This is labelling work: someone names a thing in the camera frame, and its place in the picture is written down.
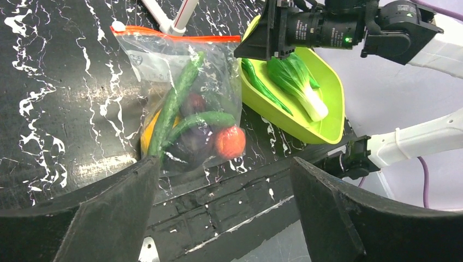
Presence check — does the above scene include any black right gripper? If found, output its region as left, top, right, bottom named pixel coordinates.
left=234, top=1, right=367, bottom=61

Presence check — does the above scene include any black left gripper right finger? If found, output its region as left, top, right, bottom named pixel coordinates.
left=290, top=157, right=462, bottom=262

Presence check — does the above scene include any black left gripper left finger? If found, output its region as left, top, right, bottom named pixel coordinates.
left=1, top=157, right=160, bottom=261

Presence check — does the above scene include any clear zip bag orange zipper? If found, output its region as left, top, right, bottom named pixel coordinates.
left=110, top=21, right=246, bottom=177

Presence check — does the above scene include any green toy pepper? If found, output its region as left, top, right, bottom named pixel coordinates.
left=161, top=111, right=236, bottom=150

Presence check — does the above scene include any yellow toy corn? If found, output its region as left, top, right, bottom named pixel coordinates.
left=140, top=109, right=162, bottom=158

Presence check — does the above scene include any green toy cucumber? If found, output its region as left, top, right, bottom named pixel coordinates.
left=147, top=51, right=205, bottom=157

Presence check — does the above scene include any red toy strawberry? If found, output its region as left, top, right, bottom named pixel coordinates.
left=215, top=126, right=246, bottom=160

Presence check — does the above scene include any purple toy eggplant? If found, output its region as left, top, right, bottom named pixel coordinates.
left=163, top=125, right=214, bottom=173

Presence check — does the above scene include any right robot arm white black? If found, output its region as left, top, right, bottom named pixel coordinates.
left=234, top=1, right=462, bottom=179

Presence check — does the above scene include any thin green toy chili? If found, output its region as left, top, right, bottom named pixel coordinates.
left=241, top=58, right=293, bottom=116

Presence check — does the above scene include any toy bok choy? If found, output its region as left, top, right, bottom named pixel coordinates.
left=266, top=53, right=329, bottom=122

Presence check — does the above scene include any lime green tray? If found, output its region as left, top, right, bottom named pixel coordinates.
left=239, top=14, right=346, bottom=145

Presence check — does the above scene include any white PVC pipe frame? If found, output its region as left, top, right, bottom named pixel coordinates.
left=141, top=0, right=200, bottom=36

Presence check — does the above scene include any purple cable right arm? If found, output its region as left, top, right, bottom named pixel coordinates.
left=358, top=0, right=463, bottom=210

